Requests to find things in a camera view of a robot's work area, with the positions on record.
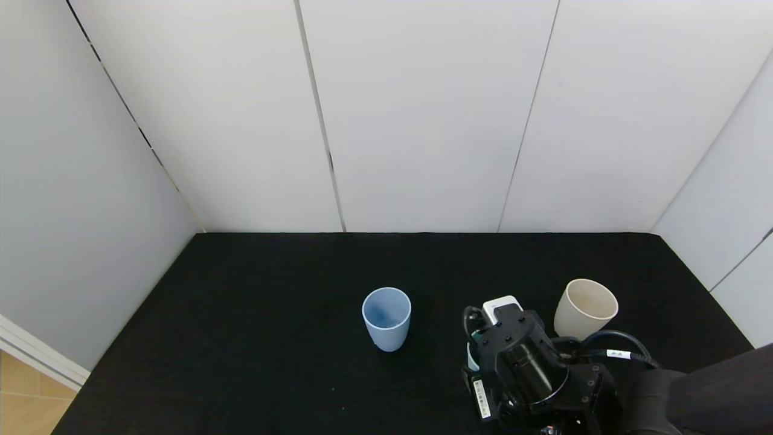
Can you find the teal plastic cup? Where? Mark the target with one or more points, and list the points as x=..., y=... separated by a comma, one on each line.
x=473, y=359

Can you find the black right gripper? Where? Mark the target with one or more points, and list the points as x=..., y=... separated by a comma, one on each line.
x=480, y=399

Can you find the light blue plastic cup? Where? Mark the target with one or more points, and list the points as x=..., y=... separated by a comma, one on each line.
x=386, y=335

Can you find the white baseboard strip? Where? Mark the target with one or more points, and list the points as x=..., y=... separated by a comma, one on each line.
x=42, y=356

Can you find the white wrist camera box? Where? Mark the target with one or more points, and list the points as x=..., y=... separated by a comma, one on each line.
x=501, y=302

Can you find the beige plastic cup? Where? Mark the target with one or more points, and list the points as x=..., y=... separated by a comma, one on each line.
x=570, y=320

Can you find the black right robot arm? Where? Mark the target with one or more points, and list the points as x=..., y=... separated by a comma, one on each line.
x=531, y=368

